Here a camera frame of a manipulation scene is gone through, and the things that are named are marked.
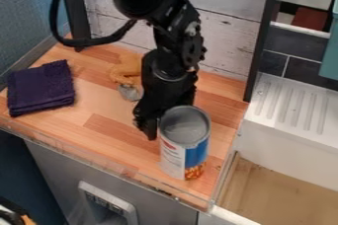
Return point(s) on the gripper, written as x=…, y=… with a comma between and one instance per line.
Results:
x=167, y=87

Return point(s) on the teal panel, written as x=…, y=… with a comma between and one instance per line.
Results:
x=330, y=44

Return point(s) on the grey toy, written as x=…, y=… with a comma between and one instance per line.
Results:
x=130, y=92

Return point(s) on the toy sink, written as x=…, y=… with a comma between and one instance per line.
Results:
x=286, y=130

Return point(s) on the orange toy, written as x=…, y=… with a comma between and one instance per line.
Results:
x=125, y=69

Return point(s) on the purple cloth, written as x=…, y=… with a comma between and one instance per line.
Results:
x=40, y=87

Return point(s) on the black post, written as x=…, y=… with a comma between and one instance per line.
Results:
x=78, y=8

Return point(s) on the black frame bar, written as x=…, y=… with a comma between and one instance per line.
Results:
x=262, y=38

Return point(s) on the blue and white can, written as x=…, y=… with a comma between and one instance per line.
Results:
x=185, y=143

